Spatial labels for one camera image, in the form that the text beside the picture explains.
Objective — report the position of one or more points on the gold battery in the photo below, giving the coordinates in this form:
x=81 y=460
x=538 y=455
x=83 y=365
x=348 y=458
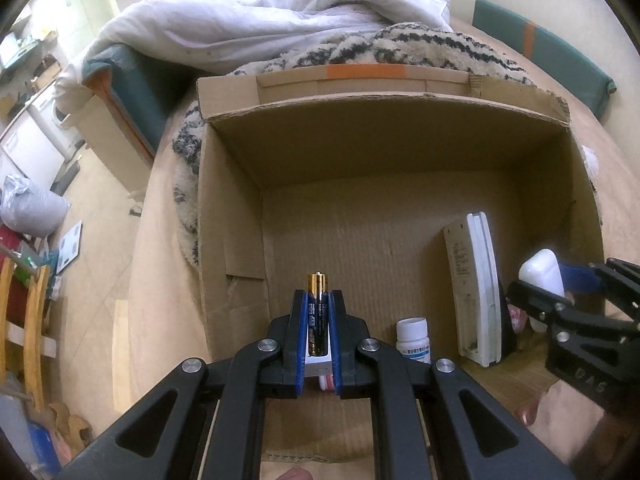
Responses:
x=318 y=310

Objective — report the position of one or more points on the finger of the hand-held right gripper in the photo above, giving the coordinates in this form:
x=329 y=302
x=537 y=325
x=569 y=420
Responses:
x=580 y=277
x=540 y=297

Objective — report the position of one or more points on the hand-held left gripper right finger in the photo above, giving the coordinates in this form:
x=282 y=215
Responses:
x=334 y=345

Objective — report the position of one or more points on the white washing machine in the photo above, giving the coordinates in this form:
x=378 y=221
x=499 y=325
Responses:
x=50 y=115

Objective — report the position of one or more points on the pink floral box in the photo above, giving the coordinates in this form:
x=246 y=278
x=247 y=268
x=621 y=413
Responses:
x=517 y=317

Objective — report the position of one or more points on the white earbud case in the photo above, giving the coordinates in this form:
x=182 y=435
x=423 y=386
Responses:
x=542 y=270

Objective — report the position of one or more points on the small wooden object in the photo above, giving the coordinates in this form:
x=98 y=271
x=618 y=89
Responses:
x=70 y=427

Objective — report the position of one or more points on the white duvet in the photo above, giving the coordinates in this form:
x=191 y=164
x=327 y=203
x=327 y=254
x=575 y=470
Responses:
x=250 y=20

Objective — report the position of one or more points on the person's right hand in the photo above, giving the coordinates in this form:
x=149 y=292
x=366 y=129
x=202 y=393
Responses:
x=530 y=410

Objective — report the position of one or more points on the white bathroom scale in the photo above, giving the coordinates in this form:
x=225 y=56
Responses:
x=69 y=247

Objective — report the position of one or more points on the person's left hand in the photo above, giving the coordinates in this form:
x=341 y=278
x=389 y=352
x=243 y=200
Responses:
x=296 y=474

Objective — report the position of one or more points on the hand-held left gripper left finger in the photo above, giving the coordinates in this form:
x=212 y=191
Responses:
x=300 y=340

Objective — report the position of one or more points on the white remote control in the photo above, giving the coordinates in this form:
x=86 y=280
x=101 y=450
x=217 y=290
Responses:
x=472 y=285

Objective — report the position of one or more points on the striped fuzzy blanket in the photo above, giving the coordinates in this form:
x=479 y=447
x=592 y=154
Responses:
x=400 y=45

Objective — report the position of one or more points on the red container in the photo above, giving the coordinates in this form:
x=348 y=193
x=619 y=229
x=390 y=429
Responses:
x=10 y=280

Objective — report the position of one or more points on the cardboard box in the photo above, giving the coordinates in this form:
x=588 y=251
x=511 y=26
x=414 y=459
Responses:
x=380 y=220

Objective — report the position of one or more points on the white charger plug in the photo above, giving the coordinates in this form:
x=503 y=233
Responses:
x=317 y=366

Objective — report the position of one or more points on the white plastic bag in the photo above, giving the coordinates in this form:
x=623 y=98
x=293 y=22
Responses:
x=32 y=207

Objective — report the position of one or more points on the wooden chair frame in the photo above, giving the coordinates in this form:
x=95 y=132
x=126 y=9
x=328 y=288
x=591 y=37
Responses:
x=35 y=320

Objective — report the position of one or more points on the white pill bottle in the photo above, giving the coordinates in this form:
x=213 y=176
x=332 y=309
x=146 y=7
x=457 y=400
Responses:
x=414 y=342

